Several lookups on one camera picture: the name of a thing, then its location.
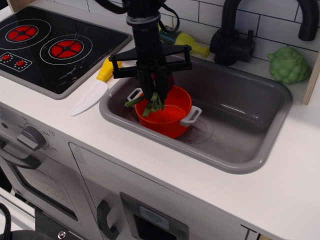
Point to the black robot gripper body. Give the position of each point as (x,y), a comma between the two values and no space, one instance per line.
(150,54)

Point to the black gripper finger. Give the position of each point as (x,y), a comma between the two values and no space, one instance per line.
(147,84)
(163,82)

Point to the purple toy beet green leaves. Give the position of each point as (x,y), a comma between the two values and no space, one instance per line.
(153,105)

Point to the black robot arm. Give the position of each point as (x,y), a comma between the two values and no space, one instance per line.
(143,10)

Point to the grey plastic sink basin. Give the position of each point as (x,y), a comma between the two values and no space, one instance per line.
(241,116)

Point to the yellow green toy oil bottle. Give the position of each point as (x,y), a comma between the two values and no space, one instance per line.
(181,38)

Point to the black toy faucet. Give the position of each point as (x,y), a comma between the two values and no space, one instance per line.
(228,47)

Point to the black toy stovetop red burners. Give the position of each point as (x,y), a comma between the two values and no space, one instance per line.
(54,54)

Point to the green toy artichoke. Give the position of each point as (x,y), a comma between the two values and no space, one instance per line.
(287,66)

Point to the grey oven knob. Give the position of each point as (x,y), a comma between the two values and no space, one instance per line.
(31,138)

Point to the grey dishwasher control panel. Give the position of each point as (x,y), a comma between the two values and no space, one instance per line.
(148,223)

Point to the orange toy pot white handles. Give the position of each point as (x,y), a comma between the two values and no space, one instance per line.
(179,113)

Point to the white toy knife yellow handle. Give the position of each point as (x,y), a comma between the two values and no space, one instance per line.
(96,91)

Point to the black cabinet door handle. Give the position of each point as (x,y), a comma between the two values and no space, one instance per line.
(102,212)

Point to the grey oven door handle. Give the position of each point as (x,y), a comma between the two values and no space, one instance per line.
(27,163)

